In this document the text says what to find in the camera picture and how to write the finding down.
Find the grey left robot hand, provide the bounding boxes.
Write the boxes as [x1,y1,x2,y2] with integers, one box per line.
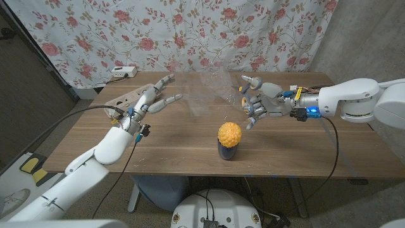
[125,73,184,127]

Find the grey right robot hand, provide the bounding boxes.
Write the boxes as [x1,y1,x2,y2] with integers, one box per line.
[239,75,294,130]

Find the orange grey handled scissors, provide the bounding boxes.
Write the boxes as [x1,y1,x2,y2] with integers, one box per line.
[239,75,263,117]

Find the transparent cling film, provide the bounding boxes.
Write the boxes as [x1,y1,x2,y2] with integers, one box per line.
[170,61,251,123]

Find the beige egg carton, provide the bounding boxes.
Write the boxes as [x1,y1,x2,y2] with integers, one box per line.
[104,83,158,118]

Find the white power strip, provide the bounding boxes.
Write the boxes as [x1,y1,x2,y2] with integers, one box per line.
[111,66,138,79]

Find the bumpy orange ball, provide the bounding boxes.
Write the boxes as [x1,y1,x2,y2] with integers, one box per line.
[217,122,242,148]

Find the dark cup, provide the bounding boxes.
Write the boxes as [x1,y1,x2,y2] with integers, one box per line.
[216,139,239,161]

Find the floral rose curtain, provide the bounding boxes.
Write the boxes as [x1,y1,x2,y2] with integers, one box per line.
[4,0,339,89]

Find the blue grey stool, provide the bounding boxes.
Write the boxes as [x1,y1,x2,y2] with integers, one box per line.
[129,175,190,212]

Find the white table leg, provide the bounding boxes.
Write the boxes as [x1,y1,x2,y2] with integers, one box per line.
[127,182,140,213]

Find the grey table leg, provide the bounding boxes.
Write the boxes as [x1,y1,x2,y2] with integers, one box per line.
[288,177,308,219]

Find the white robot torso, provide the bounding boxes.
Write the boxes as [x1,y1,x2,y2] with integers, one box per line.
[170,189,263,228]

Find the black power adapter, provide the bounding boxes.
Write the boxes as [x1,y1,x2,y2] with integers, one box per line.
[267,215,292,228]

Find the yellow black foot pedal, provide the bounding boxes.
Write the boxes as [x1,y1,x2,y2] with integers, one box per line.
[18,153,49,186]

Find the white robot body rim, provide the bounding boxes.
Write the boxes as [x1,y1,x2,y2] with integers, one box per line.
[0,219,129,228]

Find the white floor platform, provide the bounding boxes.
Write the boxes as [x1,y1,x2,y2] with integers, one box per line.
[0,151,69,222]

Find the white sneaker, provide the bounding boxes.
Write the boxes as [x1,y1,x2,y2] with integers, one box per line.
[0,189,32,218]

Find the black power strip cord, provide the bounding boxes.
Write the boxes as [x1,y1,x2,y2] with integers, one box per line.
[106,73,130,85]

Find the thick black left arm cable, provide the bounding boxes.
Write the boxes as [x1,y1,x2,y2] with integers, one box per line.
[0,105,127,174]

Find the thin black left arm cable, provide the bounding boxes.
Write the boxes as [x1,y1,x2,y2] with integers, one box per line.
[91,141,140,219]

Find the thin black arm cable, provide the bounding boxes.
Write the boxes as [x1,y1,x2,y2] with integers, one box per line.
[284,116,340,216]
[91,141,140,219]

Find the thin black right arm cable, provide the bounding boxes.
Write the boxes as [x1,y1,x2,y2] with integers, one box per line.
[284,116,340,216]

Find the black partition frame post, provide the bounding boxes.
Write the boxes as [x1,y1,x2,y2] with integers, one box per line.
[0,4,80,103]

